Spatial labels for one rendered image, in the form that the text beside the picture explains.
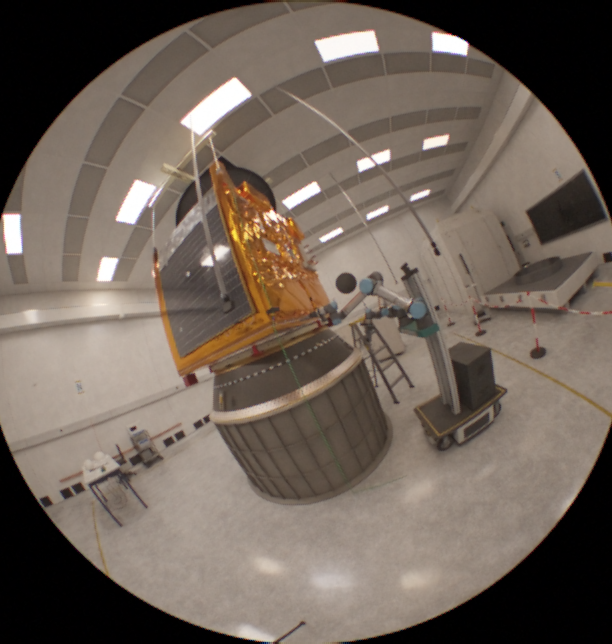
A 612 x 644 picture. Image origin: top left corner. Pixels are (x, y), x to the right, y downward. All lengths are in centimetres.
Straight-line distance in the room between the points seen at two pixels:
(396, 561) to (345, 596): 42
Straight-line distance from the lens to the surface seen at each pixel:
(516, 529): 178
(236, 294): 156
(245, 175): 349
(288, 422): 170
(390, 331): 550
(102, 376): 628
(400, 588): 166
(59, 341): 656
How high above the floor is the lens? 164
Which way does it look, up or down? 4 degrees up
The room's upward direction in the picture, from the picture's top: 23 degrees counter-clockwise
